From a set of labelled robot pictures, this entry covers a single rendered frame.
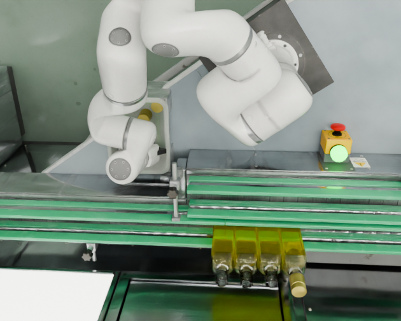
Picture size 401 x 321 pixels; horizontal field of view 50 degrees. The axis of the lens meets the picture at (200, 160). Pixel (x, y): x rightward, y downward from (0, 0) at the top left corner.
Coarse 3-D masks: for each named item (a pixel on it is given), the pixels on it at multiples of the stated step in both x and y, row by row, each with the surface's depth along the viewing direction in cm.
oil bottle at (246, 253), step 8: (240, 232) 113; (248, 232) 113; (256, 232) 114; (240, 240) 110; (248, 240) 110; (256, 240) 110; (240, 248) 107; (248, 248) 107; (256, 248) 107; (240, 256) 105; (248, 256) 105; (256, 256) 105; (240, 264) 104; (248, 264) 104; (256, 264) 104; (240, 272) 105
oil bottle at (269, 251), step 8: (264, 232) 112; (272, 232) 112; (264, 240) 109; (272, 240) 109; (264, 248) 106; (272, 248) 106; (280, 248) 107; (264, 256) 104; (272, 256) 104; (280, 256) 104; (264, 264) 104; (272, 264) 103; (280, 264) 104; (264, 272) 105
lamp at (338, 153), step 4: (332, 148) 117; (336, 148) 115; (340, 148) 115; (344, 148) 115; (332, 152) 116; (336, 152) 115; (340, 152) 115; (344, 152) 115; (332, 156) 116; (336, 156) 115; (340, 156) 115; (344, 156) 115; (336, 160) 116; (340, 160) 116
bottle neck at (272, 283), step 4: (268, 268) 102; (272, 268) 102; (276, 268) 103; (268, 272) 101; (272, 272) 101; (276, 272) 102; (268, 276) 100; (272, 276) 100; (276, 276) 100; (268, 280) 99; (272, 280) 102; (276, 280) 99; (268, 284) 100; (272, 284) 101; (276, 284) 100; (272, 288) 100
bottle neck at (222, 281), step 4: (220, 264) 104; (224, 264) 104; (216, 268) 104; (220, 268) 103; (224, 268) 103; (228, 268) 104; (216, 272) 102; (220, 272) 101; (224, 272) 101; (216, 276) 101; (220, 276) 100; (224, 276) 100; (228, 276) 102; (216, 280) 100; (220, 280) 102; (224, 280) 102; (228, 280) 101; (216, 284) 101; (220, 284) 101; (224, 284) 101
